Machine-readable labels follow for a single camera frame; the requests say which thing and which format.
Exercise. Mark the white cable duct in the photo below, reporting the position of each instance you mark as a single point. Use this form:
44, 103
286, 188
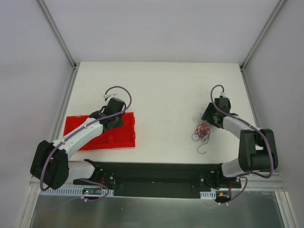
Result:
79, 191
214, 194

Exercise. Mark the left white cable duct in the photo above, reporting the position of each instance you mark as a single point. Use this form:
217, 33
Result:
79, 191

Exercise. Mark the right aluminium frame post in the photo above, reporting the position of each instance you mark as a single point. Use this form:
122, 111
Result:
262, 34

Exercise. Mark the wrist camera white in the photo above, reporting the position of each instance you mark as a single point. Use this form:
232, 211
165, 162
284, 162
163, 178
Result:
222, 95
109, 96

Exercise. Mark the left aluminium frame post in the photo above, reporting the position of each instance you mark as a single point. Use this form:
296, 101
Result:
56, 33

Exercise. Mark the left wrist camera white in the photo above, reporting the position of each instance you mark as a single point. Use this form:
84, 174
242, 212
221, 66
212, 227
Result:
109, 96

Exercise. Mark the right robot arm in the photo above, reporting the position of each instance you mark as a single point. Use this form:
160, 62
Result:
257, 153

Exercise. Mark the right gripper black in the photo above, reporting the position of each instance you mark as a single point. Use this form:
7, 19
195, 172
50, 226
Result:
211, 116

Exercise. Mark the red plastic tray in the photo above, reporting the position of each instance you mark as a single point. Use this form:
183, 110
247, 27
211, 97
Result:
121, 137

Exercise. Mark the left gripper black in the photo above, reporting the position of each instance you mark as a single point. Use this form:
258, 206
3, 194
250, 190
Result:
113, 122

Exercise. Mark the aluminium frame post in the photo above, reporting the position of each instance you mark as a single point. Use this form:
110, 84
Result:
56, 33
262, 34

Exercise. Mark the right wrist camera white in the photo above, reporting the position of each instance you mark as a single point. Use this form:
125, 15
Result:
222, 95

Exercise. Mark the right white cable duct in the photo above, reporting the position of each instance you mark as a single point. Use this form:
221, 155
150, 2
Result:
214, 194

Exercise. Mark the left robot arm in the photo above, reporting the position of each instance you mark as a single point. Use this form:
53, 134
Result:
51, 163

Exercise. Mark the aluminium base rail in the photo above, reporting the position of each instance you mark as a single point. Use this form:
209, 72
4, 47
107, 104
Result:
254, 183

